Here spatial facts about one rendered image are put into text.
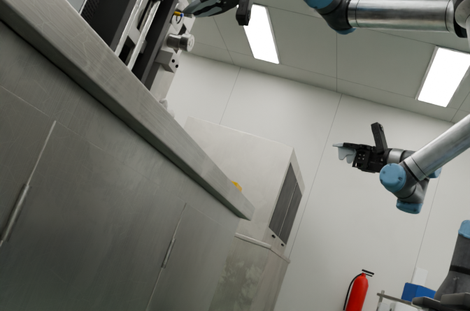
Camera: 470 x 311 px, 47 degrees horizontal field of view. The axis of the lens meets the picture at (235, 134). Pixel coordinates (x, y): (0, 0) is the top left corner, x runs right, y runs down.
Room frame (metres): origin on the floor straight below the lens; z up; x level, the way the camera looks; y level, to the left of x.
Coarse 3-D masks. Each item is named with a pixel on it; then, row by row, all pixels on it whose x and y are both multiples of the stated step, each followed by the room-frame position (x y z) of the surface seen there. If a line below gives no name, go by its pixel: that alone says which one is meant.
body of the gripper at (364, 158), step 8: (360, 144) 1.74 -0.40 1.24; (360, 152) 1.75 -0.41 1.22; (368, 152) 1.72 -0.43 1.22; (376, 152) 1.72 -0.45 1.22; (360, 160) 1.75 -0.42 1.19; (368, 160) 1.72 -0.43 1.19; (376, 160) 1.72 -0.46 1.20; (384, 160) 1.68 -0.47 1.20; (360, 168) 1.78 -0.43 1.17; (368, 168) 1.73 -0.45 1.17; (376, 168) 1.71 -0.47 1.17
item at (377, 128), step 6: (372, 126) 1.73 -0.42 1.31; (378, 126) 1.72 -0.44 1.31; (372, 132) 1.74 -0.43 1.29; (378, 132) 1.71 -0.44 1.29; (378, 138) 1.71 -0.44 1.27; (384, 138) 1.73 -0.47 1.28; (378, 144) 1.71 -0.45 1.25; (384, 144) 1.71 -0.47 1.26; (378, 150) 1.70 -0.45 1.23; (384, 150) 1.69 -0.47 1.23
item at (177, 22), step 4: (180, 4) 1.24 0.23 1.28; (176, 8) 1.23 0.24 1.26; (180, 8) 1.25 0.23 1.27; (184, 8) 1.27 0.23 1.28; (180, 12) 1.27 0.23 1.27; (176, 16) 1.25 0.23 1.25; (172, 20) 1.24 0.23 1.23; (176, 20) 1.26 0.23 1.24; (180, 20) 1.28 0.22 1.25; (172, 24) 1.24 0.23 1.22; (176, 24) 1.26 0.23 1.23; (180, 24) 1.29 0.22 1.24; (176, 28) 1.27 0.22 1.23
